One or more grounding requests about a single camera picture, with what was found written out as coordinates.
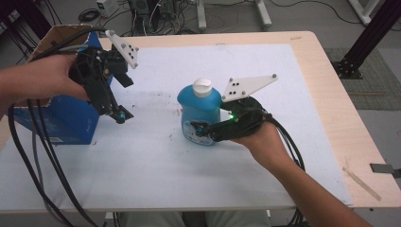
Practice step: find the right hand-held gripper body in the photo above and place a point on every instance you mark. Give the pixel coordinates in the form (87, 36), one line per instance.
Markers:
(244, 119)

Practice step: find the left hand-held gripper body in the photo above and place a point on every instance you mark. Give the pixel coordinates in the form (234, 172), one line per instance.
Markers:
(94, 72)

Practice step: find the blue detergent bottle white cap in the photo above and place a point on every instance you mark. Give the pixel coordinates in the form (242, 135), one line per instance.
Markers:
(198, 104)

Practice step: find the blue cardboard box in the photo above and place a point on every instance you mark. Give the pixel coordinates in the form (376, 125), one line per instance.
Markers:
(69, 123)

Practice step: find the person's right hand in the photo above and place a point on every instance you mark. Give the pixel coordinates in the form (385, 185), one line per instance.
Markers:
(268, 148)

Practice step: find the person's left hand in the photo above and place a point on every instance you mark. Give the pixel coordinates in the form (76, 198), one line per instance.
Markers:
(53, 78)

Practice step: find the white foam sheet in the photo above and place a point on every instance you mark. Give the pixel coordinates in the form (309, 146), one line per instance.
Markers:
(164, 176)

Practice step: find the small white device box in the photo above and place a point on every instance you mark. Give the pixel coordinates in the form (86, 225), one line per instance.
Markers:
(107, 8)

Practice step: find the black computer tower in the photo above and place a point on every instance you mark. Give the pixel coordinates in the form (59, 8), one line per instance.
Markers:
(164, 9)
(138, 5)

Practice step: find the black metal rack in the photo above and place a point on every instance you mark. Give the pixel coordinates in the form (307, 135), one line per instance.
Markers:
(19, 22)

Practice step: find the white stand leg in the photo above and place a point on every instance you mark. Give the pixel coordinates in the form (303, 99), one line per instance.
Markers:
(362, 11)
(201, 14)
(263, 12)

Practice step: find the grey floor mat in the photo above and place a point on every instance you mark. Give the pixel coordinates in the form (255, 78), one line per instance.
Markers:
(375, 91)

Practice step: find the grey tape patch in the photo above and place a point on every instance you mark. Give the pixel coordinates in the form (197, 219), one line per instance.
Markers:
(383, 168)

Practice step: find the black metal frame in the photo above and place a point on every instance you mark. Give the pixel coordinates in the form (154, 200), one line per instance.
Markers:
(365, 41)

